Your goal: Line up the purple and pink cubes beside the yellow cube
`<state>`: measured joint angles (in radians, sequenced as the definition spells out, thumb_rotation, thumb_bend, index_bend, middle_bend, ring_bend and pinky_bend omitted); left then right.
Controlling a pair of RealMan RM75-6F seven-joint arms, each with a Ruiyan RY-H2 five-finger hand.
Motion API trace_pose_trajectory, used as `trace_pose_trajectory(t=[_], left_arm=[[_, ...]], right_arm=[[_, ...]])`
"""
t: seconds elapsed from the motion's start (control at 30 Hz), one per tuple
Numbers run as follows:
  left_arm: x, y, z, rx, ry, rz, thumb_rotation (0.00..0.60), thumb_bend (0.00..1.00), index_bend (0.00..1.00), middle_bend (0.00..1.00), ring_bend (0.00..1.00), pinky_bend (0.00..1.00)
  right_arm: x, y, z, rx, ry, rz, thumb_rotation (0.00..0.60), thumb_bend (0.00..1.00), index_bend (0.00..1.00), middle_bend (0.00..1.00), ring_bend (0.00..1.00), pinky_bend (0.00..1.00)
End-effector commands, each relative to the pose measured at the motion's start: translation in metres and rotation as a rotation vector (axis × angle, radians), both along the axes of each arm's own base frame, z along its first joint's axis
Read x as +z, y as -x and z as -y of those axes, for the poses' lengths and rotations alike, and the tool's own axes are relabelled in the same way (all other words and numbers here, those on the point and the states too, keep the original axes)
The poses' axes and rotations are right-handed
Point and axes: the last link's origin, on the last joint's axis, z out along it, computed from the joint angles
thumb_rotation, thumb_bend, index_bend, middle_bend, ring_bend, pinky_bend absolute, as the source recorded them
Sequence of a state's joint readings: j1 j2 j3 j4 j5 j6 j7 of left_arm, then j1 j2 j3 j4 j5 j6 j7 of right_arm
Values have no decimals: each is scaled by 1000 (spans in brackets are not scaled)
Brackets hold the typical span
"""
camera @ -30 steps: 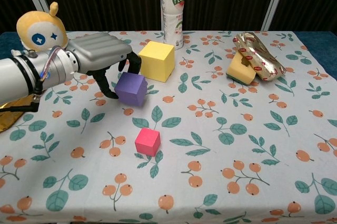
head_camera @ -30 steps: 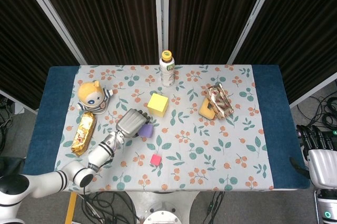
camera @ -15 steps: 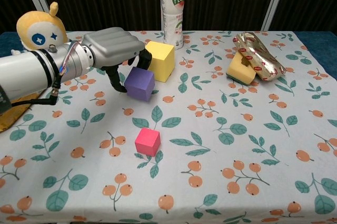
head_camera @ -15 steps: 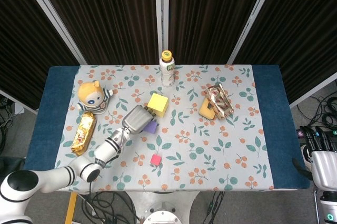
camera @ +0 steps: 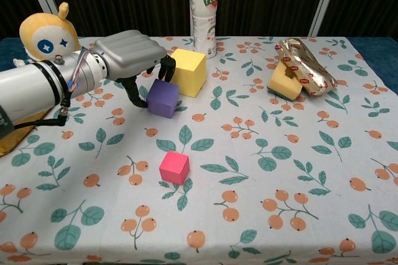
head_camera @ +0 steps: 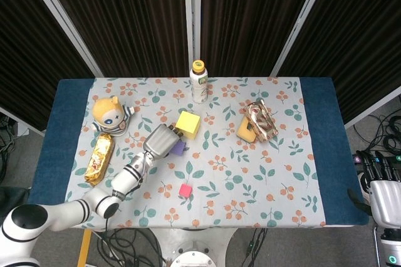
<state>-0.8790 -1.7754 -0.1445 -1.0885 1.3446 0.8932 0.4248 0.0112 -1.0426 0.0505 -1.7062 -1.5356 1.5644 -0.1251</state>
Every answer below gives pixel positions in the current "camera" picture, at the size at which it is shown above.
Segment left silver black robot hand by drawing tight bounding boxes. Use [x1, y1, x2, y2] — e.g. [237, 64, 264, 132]
[91, 29, 177, 110]

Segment purple cube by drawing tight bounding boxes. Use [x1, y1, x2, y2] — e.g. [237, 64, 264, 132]
[146, 78, 180, 120]

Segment small pink foam cube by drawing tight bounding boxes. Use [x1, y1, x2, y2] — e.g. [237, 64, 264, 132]
[159, 150, 190, 186]

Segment large yellow foam cube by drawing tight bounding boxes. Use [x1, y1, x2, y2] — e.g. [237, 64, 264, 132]
[170, 48, 208, 98]

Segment white drink bottle yellow cap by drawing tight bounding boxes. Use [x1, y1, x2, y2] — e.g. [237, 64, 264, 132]
[189, 0, 218, 60]

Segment orange plush toy striped shirt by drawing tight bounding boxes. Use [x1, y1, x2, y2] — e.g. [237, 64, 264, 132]
[12, 1, 94, 68]

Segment long gold snack pack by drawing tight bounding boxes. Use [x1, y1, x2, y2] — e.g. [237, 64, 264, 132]
[0, 115, 48, 157]

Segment yellow sponge block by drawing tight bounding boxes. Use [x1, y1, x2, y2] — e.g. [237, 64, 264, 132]
[267, 59, 303, 102]

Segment floral print tablecloth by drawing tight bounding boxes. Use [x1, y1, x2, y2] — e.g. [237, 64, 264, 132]
[0, 35, 398, 265]

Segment gold foil packet red logos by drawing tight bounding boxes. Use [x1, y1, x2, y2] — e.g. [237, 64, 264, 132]
[275, 37, 340, 98]

